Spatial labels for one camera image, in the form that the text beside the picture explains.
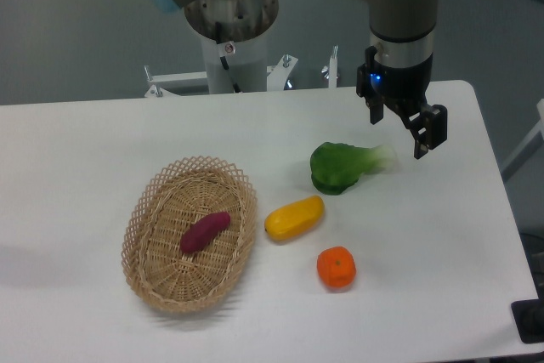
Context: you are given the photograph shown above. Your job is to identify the white metal base frame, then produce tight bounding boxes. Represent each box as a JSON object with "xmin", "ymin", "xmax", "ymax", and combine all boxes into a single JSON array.
[{"xmin": 144, "ymin": 45, "xmax": 340, "ymax": 98}]

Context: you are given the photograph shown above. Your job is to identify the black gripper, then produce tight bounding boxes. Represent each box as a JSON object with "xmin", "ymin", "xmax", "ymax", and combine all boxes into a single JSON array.
[{"xmin": 356, "ymin": 46, "xmax": 448, "ymax": 159}]

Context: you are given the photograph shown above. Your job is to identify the black box at table edge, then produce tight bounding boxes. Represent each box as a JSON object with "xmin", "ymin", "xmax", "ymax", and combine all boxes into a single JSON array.
[{"xmin": 511, "ymin": 299, "xmax": 543, "ymax": 344}]

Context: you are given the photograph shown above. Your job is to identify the woven wicker basket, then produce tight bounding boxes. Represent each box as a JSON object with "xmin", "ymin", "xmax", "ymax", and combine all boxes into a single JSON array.
[{"xmin": 122, "ymin": 156, "xmax": 257, "ymax": 313}]

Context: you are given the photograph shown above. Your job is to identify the white frame at right edge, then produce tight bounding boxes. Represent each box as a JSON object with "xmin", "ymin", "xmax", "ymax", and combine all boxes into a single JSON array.
[{"xmin": 500, "ymin": 99, "xmax": 543, "ymax": 183}]

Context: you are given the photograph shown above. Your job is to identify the black cable on pedestal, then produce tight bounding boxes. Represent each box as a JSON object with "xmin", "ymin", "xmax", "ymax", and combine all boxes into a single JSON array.
[{"xmin": 214, "ymin": 21, "xmax": 242, "ymax": 94}]

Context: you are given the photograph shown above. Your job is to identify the orange tangerine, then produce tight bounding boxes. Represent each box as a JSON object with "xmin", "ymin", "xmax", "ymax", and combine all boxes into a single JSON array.
[{"xmin": 316, "ymin": 247, "xmax": 357, "ymax": 289}]

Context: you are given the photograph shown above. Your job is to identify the yellow mango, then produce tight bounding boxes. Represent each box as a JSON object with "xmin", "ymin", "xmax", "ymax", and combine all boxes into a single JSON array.
[{"xmin": 264, "ymin": 196, "xmax": 325, "ymax": 241}]

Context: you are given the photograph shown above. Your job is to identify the purple sweet potato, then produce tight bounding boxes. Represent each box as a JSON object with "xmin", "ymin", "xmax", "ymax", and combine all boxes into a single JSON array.
[{"xmin": 179, "ymin": 212, "xmax": 231, "ymax": 254}]

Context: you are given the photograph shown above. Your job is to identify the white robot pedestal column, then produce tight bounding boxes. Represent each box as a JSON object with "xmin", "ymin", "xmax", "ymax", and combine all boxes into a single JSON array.
[{"xmin": 200, "ymin": 35, "xmax": 267, "ymax": 94}]

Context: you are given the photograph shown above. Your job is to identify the green bok choy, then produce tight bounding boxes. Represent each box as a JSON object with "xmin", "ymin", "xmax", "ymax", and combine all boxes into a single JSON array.
[{"xmin": 309, "ymin": 142, "xmax": 396, "ymax": 196}]

